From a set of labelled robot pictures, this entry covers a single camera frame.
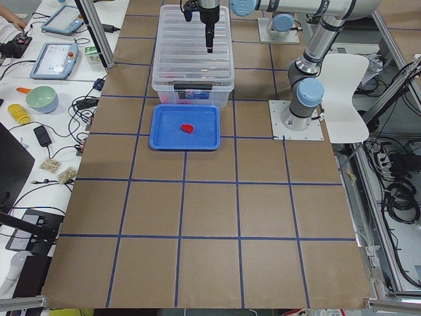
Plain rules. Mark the clear plastic storage box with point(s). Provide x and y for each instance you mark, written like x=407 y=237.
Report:
x=218 y=96

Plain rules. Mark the aluminium frame post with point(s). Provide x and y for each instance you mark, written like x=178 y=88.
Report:
x=95 y=29

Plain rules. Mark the green bowl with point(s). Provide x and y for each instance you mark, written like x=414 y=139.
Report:
x=43 y=99

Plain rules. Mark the blue plastic tray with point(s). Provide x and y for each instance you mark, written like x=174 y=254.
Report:
x=167 y=135

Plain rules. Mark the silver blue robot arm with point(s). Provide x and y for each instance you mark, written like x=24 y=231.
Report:
x=280 y=24
x=306 y=89

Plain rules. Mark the white chair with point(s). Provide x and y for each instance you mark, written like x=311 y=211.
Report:
x=340 y=75

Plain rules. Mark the green white carton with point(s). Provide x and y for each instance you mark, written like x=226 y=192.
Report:
x=92 y=56

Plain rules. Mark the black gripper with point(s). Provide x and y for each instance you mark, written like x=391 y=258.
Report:
x=209 y=16

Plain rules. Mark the black box latch handle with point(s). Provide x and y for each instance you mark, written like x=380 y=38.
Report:
x=190 y=86

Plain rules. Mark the teach pendant tablet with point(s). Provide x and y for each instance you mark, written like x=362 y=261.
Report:
x=66 y=21
x=55 y=61

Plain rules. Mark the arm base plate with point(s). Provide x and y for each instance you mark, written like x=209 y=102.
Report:
x=291 y=39
x=286 y=126

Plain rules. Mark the clear plastic box lid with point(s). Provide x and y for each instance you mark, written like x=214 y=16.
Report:
x=181 y=55

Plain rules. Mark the yellow toy slices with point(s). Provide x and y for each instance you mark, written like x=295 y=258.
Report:
x=19 y=114

